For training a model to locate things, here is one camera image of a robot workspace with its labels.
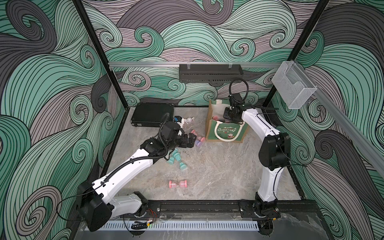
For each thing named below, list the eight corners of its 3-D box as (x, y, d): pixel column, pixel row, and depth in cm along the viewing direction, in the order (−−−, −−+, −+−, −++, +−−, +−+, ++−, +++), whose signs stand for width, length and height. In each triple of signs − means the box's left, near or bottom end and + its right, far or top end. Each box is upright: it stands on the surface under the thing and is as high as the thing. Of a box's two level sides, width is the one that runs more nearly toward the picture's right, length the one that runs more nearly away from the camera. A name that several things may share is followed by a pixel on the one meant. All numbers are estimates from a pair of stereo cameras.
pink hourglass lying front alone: (169, 188, 82) (168, 186, 79) (169, 182, 84) (168, 180, 81) (187, 188, 82) (187, 186, 79) (187, 182, 84) (187, 180, 81)
